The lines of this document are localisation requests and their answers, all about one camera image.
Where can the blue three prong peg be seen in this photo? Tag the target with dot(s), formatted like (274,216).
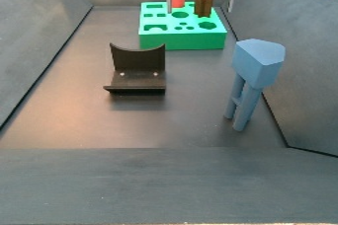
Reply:
(257,63)

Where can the green shape sorting board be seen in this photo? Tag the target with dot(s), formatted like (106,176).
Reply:
(179,29)

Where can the brown star peg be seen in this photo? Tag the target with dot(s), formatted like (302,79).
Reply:
(202,7)

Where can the black curved bracket stand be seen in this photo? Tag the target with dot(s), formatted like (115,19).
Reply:
(139,69)

